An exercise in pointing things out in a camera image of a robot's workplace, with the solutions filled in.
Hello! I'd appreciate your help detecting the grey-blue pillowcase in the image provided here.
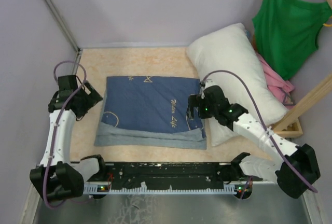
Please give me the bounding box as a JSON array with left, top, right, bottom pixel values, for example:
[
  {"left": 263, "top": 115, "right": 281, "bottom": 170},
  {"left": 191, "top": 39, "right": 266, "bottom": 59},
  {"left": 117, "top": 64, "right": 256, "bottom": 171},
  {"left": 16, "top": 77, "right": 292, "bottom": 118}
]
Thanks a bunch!
[{"left": 94, "top": 76, "right": 207, "bottom": 150}]

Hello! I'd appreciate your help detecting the white pillow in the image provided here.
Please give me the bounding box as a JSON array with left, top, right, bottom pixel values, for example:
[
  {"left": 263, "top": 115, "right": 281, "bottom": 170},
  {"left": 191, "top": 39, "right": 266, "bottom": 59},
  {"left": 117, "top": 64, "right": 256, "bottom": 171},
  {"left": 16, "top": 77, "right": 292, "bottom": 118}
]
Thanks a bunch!
[{"left": 186, "top": 22, "right": 290, "bottom": 147}]

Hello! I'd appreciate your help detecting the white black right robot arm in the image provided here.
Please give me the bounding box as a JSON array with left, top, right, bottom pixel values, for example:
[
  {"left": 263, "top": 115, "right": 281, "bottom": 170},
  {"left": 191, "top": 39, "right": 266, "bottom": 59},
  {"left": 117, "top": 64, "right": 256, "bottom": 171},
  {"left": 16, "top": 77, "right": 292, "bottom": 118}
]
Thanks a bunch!
[{"left": 186, "top": 85, "right": 321, "bottom": 199}]

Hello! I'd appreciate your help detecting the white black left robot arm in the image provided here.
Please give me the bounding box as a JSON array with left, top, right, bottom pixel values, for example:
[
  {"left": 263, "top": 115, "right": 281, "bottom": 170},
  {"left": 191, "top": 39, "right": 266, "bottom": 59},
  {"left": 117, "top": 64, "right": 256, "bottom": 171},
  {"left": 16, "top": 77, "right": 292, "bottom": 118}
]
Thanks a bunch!
[{"left": 30, "top": 75, "right": 108, "bottom": 205}]

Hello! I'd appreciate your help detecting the pink shirt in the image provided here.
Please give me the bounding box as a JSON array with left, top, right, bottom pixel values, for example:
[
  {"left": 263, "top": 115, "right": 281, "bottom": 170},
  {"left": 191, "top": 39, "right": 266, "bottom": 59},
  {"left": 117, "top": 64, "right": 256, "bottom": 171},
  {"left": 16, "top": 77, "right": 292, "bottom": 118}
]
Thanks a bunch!
[{"left": 256, "top": 53, "right": 295, "bottom": 103}]

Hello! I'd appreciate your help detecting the green tank top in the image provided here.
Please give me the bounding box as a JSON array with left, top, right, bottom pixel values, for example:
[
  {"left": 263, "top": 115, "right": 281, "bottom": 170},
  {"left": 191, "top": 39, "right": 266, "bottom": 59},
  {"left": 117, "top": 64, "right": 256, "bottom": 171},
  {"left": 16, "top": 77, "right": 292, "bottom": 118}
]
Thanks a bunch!
[{"left": 253, "top": 0, "right": 331, "bottom": 80}]

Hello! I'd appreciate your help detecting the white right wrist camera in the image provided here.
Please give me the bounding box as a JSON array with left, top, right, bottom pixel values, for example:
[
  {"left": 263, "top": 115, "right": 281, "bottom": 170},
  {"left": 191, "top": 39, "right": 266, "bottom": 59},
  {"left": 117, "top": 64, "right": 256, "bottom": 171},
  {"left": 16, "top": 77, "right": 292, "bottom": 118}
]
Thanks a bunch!
[{"left": 200, "top": 79, "right": 214, "bottom": 99}]

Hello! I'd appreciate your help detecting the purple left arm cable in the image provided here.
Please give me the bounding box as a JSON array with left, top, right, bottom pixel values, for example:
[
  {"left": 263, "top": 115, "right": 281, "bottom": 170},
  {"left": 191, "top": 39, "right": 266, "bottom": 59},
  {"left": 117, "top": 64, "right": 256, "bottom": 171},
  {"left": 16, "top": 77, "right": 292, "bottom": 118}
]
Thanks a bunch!
[{"left": 41, "top": 60, "right": 91, "bottom": 211}]

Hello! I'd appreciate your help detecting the wooden clothes rack frame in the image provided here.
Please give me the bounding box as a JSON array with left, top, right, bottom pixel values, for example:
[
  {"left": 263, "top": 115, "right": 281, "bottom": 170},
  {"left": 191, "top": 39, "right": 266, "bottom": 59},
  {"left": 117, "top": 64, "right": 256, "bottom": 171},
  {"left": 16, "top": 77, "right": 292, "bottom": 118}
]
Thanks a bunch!
[{"left": 248, "top": 0, "right": 332, "bottom": 138}]

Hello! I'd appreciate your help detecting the white slotted cable duct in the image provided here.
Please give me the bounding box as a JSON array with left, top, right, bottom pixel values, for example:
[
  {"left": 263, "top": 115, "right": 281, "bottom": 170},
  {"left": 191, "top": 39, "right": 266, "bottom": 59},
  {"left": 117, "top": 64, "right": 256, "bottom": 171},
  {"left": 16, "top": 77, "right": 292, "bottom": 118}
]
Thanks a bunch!
[{"left": 82, "top": 182, "right": 254, "bottom": 196}]

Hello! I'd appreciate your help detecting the aluminium rail frame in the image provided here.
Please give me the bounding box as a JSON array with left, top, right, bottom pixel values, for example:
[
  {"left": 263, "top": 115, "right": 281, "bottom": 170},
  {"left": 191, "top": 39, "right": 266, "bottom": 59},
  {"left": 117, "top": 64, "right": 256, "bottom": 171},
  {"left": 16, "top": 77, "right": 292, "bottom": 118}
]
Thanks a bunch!
[{"left": 20, "top": 50, "right": 322, "bottom": 224}]

